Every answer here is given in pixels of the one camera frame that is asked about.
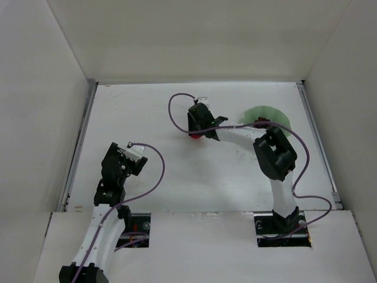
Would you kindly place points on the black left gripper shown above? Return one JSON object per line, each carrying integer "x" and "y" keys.
{"x": 115, "y": 161}

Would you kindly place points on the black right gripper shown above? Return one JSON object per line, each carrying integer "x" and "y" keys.
{"x": 195, "y": 121}

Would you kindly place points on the red fake apple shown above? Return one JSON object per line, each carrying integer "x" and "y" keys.
{"x": 195, "y": 136}

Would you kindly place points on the dark red fake grapes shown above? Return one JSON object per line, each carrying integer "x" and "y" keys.
{"x": 262, "y": 123}

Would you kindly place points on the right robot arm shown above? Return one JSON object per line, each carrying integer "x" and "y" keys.
{"x": 275, "y": 156}

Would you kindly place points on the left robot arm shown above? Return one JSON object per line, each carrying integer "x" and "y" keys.
{"x": 109, "y": 218}

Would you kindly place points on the green scalloped fruit bowl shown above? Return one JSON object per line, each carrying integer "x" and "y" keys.
{"x": 274, "y": 114}

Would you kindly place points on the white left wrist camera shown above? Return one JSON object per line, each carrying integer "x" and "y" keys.
{"x": 134, "y": 152}

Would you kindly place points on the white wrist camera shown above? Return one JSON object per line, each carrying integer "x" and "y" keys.
{"x": 134, "y": 152}
{"x": 203, "y": 100}

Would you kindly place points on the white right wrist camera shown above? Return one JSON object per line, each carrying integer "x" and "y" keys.
{"x": 203, "y": 100}

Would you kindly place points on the left aluminium table rail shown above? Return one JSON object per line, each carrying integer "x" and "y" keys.
{"x": 68, "y": 183}

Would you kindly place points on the aluminium table rail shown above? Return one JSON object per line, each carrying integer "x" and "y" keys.
{"x": 68, "y": 183}
{"x": 335, "y": 194}

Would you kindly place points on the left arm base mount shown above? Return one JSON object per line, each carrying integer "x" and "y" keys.
{"x": 136, "y": 234}

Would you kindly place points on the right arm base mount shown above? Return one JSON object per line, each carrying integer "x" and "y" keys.
{"x": 270, "y": 236}

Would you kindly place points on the right aluminium table rail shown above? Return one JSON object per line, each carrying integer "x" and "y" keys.
{"x": 335, "y": 194}

